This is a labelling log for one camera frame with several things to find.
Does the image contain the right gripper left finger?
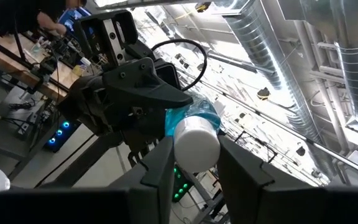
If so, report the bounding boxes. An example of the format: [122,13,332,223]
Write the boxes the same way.
[109,136,175,224]

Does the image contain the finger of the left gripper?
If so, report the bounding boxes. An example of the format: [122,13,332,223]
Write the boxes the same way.
[126,107,167,141]
[103,57,194,109]

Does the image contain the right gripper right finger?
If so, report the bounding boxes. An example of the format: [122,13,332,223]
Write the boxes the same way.
[216,135,323,224]

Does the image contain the blue mouthwash bottle white cap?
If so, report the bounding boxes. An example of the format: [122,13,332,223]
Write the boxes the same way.
[165,92,222,174]

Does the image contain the black box green lights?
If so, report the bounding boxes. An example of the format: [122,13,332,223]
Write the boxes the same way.
[170,164,196,203]

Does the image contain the blue screen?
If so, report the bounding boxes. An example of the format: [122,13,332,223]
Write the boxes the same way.
[57,6,92,34]

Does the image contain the black computer blue lights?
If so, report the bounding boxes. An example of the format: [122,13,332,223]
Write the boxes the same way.
[44,118,81,154]

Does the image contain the wooden background table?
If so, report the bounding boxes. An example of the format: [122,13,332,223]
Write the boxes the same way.
[0,32,82,102]

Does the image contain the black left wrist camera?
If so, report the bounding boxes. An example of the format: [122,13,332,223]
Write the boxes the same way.
[154,59,182,91]

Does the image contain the black left wrist camera cable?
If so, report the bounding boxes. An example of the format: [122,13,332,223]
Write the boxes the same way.
[152,39,208,92]

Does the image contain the black table frame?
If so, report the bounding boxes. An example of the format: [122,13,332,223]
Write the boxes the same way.
[7,132,130,190]

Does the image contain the yellow black cord reel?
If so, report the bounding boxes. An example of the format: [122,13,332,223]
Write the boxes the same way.
[195,1,213,14]

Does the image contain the long silver ribbed air duct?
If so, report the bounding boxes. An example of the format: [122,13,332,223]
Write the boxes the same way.
[219,0,328,150]

